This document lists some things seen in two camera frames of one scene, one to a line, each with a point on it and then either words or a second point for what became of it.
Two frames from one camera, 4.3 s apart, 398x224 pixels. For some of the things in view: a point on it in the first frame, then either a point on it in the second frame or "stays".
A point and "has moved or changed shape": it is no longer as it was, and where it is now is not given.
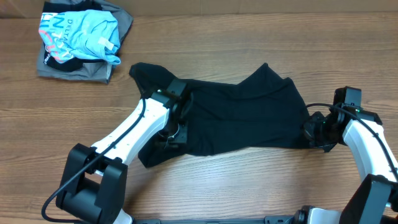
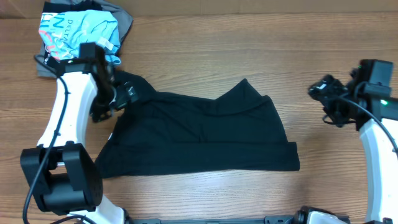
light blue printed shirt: [71, 35] stays
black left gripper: [181, 135] → [127, 94]
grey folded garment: [99, 71] stays
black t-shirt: [263, 109] has moved or changed shape
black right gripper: [308, 129] → [321, 91]
